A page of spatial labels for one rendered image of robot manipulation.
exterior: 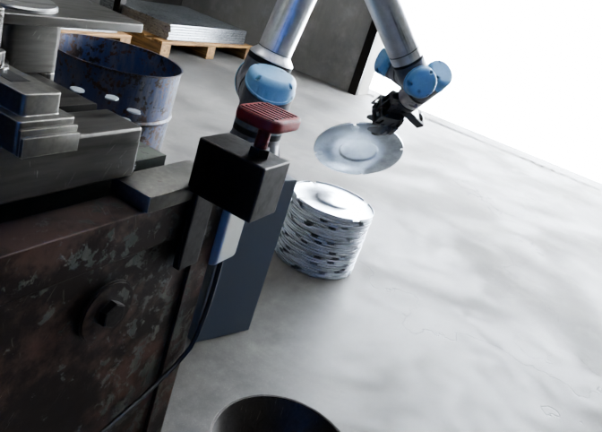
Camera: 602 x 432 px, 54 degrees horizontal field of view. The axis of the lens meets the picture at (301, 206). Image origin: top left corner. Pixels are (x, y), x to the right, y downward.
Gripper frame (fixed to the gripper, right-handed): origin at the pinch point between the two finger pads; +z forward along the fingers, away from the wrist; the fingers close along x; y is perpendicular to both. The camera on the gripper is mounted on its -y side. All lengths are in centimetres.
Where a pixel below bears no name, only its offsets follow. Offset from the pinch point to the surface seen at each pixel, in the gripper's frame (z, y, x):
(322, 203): 26.2, 5.7, 16.3
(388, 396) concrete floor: -3, 3, 78
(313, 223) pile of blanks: 26.1, 9.2, 23.6
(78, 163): -78, 88, 58
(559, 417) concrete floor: -9, -51, 83
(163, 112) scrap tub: 34, 59, -10
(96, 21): -71, 87, 36
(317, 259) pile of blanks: 30.9, 5.3, 34.1
